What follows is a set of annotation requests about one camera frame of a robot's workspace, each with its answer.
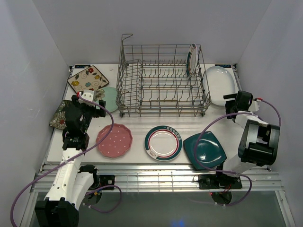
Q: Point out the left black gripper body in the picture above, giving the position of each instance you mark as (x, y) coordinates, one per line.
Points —
(88, 112)

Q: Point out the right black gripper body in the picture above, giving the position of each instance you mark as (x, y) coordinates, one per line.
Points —
(230, 104)

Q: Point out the white oval plate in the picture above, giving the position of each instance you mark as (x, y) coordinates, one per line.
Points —
(219, 82)

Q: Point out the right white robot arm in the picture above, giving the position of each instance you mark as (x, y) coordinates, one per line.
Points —
(259, 142)

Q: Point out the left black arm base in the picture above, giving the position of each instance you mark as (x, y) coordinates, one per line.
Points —
(98, 180)

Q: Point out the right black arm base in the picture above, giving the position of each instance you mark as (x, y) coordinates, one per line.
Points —
(217, 181)

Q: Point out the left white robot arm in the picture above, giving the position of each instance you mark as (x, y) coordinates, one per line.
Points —
(60, 207)

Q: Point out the mint green flower plate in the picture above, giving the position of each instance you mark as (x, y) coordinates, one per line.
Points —
(107, 94)

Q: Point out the dark square floral plate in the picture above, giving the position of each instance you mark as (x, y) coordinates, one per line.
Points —
(58, 120)

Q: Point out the cream square floral plate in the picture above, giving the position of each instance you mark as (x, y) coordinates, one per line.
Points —
(88, 79)

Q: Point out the pink polka dot plate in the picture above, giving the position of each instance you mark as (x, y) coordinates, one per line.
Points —
(117, 143)

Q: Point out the dark teal square plate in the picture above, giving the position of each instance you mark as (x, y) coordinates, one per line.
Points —
(209, 151)

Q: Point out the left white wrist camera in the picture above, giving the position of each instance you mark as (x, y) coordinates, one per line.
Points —
(86, 97)

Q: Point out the grey wire dish rack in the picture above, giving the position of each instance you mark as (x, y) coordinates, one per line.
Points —
(152, 79)

